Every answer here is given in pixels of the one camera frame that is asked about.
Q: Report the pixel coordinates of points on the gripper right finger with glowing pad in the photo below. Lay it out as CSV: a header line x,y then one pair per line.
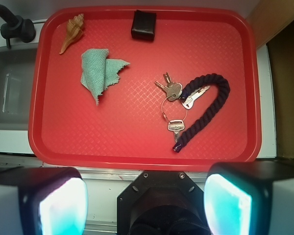
x,y
255,198

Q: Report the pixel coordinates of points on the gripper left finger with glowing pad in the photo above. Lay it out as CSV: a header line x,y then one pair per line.
x,y
42,201

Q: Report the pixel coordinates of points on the teal blue cloth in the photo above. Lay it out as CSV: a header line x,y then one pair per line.
x,y
99,72

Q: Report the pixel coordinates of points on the red plastic tray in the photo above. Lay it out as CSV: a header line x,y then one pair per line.
x,y
127,130

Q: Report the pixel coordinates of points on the grey sink basin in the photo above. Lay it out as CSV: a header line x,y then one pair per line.
x,y
16,78

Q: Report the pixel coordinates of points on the tan conch seashell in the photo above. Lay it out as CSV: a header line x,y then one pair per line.
x,y
74,31

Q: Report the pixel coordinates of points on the grey faucet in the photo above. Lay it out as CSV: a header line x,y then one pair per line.
x,y
16,26

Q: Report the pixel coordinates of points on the brown cardboard box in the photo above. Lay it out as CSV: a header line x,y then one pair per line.
x,y
273,24

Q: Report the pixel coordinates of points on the black rectangular box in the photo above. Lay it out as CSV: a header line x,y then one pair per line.
x,y
143,25

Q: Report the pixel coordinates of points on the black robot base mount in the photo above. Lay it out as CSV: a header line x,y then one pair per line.
x,y
162,203

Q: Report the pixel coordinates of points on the silver keys on wire ring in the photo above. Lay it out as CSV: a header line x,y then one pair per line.
x,y
173,91

